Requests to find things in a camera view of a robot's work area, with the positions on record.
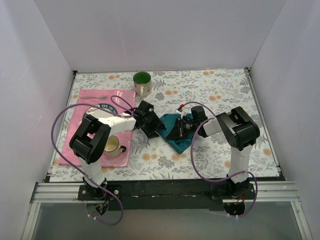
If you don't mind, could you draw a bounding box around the cream enamel cup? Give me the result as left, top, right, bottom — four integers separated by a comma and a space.
104, 135, 127, 158

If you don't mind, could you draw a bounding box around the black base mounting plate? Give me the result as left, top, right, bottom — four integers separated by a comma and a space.
77, 177, 258, 211

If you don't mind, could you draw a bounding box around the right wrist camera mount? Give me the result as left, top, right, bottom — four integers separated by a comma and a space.
176, 104, 186, 119

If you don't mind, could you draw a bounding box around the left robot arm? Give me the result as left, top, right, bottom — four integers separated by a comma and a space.
69, 100, 166, 200

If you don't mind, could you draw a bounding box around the teal cloth napkin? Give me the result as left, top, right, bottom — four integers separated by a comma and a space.
157, 113, 194, 154

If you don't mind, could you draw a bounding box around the green inside floral mug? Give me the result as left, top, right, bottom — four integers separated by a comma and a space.
133, 71, 152, 100

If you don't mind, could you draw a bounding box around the silver fork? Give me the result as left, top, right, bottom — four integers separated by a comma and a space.
80, 96, 108, 100

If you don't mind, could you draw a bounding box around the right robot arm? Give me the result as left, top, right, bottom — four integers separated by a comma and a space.
164, 105, 260, 199

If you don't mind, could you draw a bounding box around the pink placemat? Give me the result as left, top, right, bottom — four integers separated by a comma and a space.
62, 88, 136, 167

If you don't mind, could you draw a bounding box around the aluminium frame rail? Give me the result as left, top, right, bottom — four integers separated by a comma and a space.
30, 181, 312, 240

